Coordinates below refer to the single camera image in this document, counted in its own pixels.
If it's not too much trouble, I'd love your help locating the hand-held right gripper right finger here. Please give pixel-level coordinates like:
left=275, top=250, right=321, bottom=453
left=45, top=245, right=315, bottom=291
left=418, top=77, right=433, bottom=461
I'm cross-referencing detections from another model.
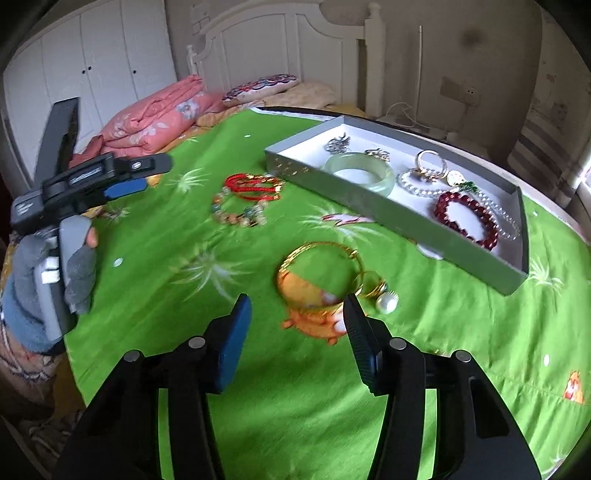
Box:
left=342, top=293, right=543, bottom=480

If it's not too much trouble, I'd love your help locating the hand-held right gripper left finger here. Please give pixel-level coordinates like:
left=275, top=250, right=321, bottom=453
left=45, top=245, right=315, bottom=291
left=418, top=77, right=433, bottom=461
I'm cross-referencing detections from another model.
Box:
left=53, top=292, right=254, bottom=480

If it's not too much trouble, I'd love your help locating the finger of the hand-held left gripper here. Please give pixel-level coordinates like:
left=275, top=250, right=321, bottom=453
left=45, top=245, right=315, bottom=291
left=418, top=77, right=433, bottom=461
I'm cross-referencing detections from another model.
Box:
left=34, top=98, right=81, bottom=182
left=104, top=153, right=173, bottom=201

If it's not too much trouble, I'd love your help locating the gold pearl ring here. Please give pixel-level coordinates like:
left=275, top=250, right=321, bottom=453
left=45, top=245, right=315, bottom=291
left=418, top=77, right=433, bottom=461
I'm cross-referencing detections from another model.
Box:
left=362, top=272, right=400, bottom=316

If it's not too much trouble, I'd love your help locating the gold bangle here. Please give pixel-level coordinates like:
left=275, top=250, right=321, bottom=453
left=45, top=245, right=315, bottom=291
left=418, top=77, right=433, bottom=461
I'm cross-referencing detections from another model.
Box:
left=277, top=241, right=368, bottom=315

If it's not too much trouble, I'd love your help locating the grey jewelry box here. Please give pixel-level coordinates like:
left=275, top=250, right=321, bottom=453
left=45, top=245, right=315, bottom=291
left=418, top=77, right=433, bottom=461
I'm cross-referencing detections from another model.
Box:
left=264, top=115, right=530, bottom=296

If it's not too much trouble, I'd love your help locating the pale green jade bangle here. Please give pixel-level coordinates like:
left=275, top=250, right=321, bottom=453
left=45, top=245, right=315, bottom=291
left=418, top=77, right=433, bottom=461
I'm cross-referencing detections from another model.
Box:
left=323, top=151, right=397, bottom=198

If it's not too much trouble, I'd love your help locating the dark red bead bracelet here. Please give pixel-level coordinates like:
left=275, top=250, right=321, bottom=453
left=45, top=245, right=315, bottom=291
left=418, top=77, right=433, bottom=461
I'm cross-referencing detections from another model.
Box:
left=433, top=191, right=501, bottom=251

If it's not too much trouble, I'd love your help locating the gold pendant pearl necklace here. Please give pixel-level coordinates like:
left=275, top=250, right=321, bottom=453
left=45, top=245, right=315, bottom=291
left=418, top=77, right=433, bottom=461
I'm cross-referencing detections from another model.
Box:
left=445, top=168, right=522, bottom=241

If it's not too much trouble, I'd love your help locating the silver ring bangle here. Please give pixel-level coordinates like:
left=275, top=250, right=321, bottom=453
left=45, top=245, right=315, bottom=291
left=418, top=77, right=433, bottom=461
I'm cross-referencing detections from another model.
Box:
left=414, top=149, right=451, bottom=180

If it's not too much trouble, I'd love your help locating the silver ornate hairpin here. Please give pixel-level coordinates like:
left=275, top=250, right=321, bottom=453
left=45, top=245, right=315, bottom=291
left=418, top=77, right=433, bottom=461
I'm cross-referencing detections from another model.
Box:
left=325, top=133, right=353, bottom=154

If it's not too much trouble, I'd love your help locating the person's left forearm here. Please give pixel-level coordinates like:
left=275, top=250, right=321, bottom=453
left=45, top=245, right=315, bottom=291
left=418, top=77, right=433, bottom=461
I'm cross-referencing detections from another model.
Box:
left=0, top=274, right=68, bottom=356

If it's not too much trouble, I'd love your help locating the person's left hand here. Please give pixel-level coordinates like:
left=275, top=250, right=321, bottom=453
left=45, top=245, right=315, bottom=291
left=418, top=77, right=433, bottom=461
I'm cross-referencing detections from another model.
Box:
left=11, top=228, right=99, bottom=317

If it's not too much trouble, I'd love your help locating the green printed blanket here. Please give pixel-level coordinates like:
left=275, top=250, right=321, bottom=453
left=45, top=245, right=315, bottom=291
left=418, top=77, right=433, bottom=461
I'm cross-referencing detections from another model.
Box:
left=65, top=107, right=591, bottom=480

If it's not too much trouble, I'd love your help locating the pink floral quilt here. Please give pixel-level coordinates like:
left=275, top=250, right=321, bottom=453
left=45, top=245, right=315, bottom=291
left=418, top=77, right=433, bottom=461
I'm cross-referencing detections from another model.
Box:
left=69, top=76, right=228, bottom=168

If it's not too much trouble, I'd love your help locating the white wardrobe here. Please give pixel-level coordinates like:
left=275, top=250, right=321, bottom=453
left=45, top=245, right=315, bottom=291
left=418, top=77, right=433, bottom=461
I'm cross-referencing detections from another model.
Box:
left=0, top=0, right=179, bottom=185

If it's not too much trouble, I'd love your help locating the patterned pillow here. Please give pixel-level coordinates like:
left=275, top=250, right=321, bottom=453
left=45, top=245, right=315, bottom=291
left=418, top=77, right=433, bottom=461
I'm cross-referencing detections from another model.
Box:
left=222, top=74, right=301, bottom=108

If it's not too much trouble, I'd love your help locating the patterned brown cloth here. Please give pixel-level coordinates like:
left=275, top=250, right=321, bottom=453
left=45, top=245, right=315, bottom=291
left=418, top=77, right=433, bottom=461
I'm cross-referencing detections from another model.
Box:
left=0, top=342, right=85, bottom=462

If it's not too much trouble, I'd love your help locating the beige bed sheet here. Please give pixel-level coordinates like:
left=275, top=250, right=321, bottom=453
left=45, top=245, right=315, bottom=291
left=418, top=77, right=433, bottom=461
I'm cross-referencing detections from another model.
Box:
left=256, top=82, right=366, bottom=117

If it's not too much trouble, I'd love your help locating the white headboard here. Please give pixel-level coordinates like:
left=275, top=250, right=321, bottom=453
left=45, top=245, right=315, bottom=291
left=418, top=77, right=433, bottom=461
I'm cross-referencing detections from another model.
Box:
left=187, top=0, right=387, bottom=119

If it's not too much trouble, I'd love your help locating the striped cushion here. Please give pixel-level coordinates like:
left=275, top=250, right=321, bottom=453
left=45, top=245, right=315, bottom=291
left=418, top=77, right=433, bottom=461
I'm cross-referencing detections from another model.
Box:
left=507, top=110, right=570, bottom=195

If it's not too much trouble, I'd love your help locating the red string bracelet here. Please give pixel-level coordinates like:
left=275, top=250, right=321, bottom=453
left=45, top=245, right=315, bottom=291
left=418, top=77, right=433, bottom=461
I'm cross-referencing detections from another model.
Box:
left=224, top=173, right=286, bottom=203

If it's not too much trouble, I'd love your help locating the multicolour bead bracelet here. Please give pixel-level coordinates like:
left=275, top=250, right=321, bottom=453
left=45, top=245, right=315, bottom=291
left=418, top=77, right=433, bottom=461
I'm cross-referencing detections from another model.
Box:
left=212, top=191, right=269, bottom=228

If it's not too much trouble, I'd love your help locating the white cable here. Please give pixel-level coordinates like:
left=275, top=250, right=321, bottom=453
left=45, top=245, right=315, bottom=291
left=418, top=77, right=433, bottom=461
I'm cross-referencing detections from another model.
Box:
left=382, top=100, right=446, bottom=132

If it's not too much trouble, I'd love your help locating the wall socket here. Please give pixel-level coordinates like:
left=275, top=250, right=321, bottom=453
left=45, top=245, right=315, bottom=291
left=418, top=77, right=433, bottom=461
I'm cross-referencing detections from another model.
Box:
left=438, top=76, right=484, bottom=106

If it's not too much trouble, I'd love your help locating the white wall pipe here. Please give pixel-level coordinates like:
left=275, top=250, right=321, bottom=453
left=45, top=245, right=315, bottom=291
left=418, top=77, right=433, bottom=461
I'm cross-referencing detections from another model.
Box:
left=417, top=25, right=424, bottom=126

